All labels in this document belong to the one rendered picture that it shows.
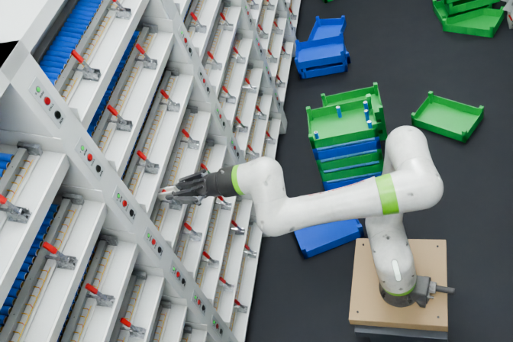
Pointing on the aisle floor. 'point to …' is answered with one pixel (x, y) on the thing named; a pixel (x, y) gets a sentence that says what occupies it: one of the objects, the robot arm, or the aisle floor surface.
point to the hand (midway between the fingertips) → (167, 193)
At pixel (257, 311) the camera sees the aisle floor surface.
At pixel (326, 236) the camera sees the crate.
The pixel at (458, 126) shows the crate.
